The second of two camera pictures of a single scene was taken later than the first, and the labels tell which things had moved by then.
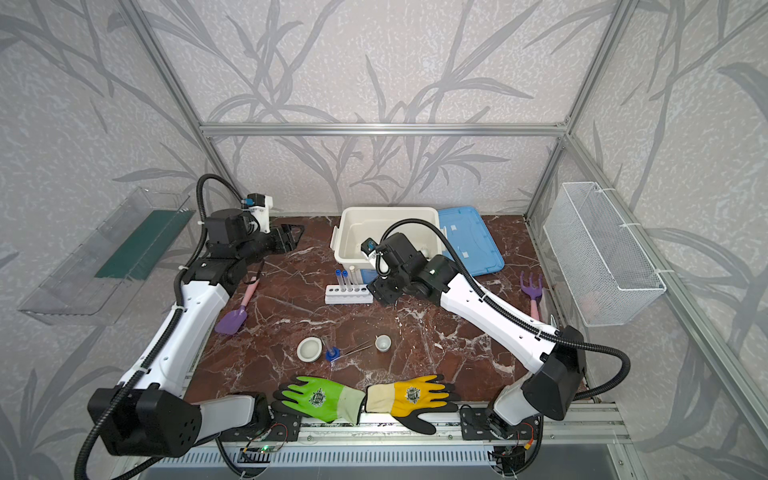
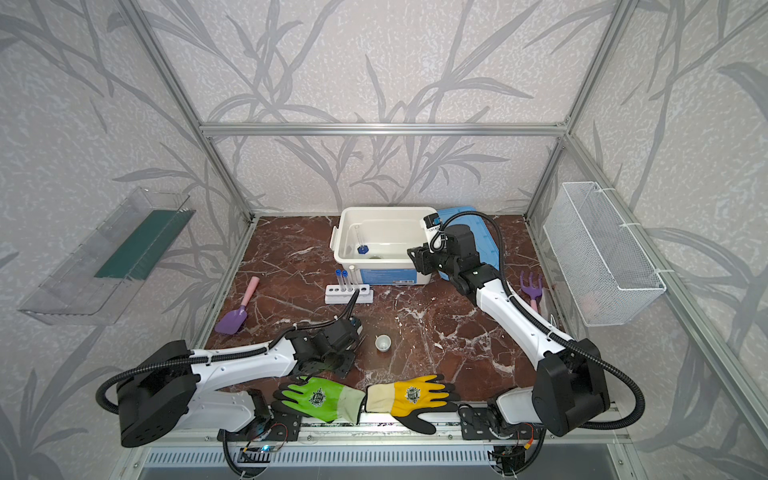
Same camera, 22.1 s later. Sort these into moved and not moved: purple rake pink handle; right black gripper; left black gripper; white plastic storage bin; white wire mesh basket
Moved: left black gripper; right black gripper
Not moved: white plastic storage bin; purple rake pink handle; white wire mesh basket
